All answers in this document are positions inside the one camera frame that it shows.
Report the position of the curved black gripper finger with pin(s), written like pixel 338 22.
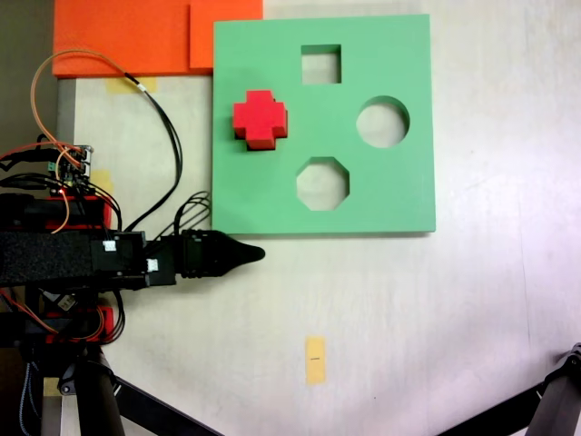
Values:
pixel 240 260

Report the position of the straight black gripper finger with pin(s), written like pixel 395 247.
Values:
pixel 240 249

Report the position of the red cross columnar block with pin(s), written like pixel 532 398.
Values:
pixel 258 120

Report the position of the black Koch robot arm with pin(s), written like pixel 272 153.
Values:
pixel 45 259

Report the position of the green shape hole board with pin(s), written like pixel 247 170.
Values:
pixel 318 213

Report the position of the orange flat block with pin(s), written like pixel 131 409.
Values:
pixel 127 36

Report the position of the red black table clamp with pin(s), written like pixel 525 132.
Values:
pixel 106 318
pixel 97 213

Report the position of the yellow masking tape piece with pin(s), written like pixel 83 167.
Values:
pixel 105 179
pixel 118 86
pixel 50 386

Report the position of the yellow tape with black mark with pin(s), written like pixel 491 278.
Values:
pixel 315 363

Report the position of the black circuit board silver connector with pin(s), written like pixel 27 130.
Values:
pixel 63 302

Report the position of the circuit board with green terminal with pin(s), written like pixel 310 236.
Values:
pixel 72 170

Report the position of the black tripod leg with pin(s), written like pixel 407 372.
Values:
pixel 97 409
pixel 558 399

